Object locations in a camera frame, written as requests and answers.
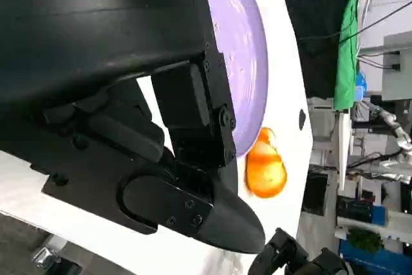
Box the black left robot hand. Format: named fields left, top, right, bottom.
left=0, top=0, right=267, bottom=255

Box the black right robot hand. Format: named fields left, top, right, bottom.
left=247, top=227, right=350, bottom=275

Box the orange and white bread roll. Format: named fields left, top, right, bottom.
left=245, top=126, right=288, bottom=199

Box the blue crate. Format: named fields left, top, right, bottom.
left=339, top=238, right=412, bottom=275

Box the white board panel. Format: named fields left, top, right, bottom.
left=334, top=109, right=352, bottom=193

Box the lilac plate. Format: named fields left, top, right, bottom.
left=192, top=0, right=270, bottom=160

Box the green cloth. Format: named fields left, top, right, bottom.
left=333, top=0, right=361, bottom=111

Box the black curtain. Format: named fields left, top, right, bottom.
left=277, top=0, right=348, bottom=99

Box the white workshop machine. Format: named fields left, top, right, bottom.
left=356, top=0, right=412, bottom=102

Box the black workshop cable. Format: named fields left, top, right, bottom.
left=297, top=0, right=412, bottom=44

